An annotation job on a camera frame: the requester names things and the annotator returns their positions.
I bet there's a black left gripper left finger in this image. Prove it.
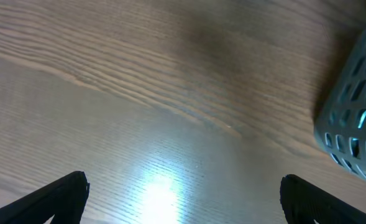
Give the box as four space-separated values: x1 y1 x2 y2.
0 171 90 224

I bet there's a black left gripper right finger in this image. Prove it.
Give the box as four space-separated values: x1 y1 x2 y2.
280 174 366 224

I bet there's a grey plastic lattice basket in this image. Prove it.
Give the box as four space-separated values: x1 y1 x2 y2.
314 29 366 181

